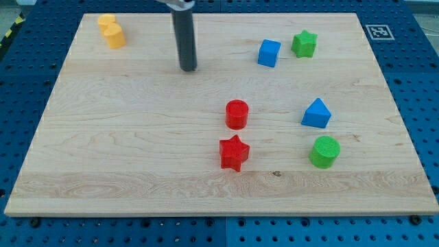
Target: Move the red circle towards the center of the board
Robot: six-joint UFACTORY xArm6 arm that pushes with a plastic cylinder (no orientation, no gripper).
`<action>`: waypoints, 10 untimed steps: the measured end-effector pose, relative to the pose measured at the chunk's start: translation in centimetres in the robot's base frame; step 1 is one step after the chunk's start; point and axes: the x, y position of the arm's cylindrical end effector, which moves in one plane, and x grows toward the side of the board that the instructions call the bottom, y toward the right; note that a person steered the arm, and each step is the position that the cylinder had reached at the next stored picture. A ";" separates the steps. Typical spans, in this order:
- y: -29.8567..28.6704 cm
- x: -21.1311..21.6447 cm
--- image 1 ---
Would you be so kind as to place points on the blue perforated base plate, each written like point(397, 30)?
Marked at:
point(33, 61)

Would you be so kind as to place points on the wooden board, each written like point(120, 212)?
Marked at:
point(127, 133)

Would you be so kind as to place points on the yellow heart block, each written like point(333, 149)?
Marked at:
point(111, 31)

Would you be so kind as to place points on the green star block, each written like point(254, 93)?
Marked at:
point(304, 44)

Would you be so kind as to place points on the red cylinder block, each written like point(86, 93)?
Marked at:
point(236, 114)

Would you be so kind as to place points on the white fiducial marker tag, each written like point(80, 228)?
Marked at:
point(379, 32)

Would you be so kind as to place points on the red star block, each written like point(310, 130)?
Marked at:
point(233, 152)

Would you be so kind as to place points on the green cylinder block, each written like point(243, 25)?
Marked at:
point(324, 152)

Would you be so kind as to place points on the blue cube block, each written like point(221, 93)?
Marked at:
point(268, 53)

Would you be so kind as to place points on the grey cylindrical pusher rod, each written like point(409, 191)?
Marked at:
point(185, 39)

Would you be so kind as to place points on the blue triangle block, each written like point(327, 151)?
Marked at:
point(316, 115)

